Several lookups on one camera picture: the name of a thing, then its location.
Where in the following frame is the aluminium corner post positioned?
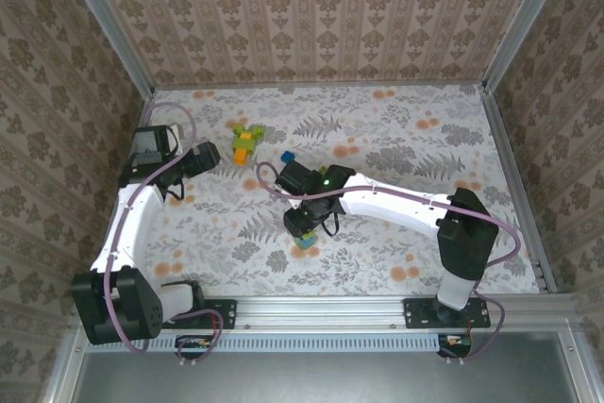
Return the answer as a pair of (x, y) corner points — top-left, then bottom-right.
(480, 0), (575, 92)
(54, 0), (157, 97)

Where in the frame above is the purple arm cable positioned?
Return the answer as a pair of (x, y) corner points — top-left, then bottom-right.
(104, 101), (226, 367)
(256, 160), (523, 366)

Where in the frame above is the grey metal plate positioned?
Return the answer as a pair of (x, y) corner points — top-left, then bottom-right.
(70, 332), (579, 403)

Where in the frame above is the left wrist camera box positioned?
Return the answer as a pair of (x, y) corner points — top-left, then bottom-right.
(133, 123), (183, 164)

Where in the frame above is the aluminium side rail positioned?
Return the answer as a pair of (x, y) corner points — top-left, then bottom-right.
(88, 89), (157, 298)
(478, 84), (561, 295)

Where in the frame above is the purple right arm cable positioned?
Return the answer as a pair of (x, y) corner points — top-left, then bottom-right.
(256, 160), (523, 366)

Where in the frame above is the grey slotted cable duct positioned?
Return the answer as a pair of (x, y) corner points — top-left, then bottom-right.
(87, 332), (443, 353)

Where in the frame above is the thin aluminium wall rail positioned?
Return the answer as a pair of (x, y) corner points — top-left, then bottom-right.
(153, 83), (485, 92)

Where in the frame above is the floral patterned table cover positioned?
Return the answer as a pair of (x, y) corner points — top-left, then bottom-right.
(101, 85), (543, 298)

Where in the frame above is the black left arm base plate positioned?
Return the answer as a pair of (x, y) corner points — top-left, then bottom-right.
(174, 298), (237, 331)

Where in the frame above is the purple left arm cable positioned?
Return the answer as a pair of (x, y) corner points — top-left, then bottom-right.
(104, 101), (226, 367)

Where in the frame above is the aluminium mounting rail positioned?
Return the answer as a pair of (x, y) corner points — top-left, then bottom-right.
(70, 294), (579, 331)

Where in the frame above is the aluminium frame bar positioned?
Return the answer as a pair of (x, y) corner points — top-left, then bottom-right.
(42, 325), (91, 403)
(559, 327), (603, 403)

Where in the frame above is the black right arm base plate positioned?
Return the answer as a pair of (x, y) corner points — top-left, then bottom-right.
(403, 297), (492, 330)

